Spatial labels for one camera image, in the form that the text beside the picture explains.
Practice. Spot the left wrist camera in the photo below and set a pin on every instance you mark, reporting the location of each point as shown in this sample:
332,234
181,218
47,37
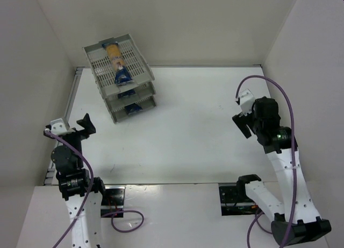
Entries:
60,127

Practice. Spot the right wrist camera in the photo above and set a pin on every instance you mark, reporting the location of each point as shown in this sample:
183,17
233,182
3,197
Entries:
245,100

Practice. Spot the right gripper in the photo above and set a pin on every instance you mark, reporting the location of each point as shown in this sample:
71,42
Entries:
249,119

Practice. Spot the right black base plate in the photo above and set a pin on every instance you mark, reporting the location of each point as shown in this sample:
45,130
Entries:
232,204

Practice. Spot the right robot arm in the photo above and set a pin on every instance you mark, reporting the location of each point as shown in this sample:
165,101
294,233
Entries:
295,218

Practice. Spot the spaghetti bag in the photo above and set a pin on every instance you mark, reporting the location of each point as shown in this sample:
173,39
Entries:
133,108
126,94
122,76

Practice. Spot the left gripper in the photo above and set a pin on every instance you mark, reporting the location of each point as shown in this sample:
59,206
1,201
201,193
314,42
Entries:
73,134

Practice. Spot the grey stacked tray shelf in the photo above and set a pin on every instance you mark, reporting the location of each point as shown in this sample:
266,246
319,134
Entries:
122,100

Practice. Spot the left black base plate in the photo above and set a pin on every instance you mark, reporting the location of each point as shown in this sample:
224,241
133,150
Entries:
113,200

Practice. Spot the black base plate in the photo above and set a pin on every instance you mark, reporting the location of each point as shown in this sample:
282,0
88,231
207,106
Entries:
113,200
232,204

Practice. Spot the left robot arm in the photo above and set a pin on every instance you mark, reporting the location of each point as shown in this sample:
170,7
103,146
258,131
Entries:
81,190

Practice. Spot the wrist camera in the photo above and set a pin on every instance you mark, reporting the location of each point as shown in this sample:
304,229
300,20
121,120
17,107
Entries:
60,127
245,100

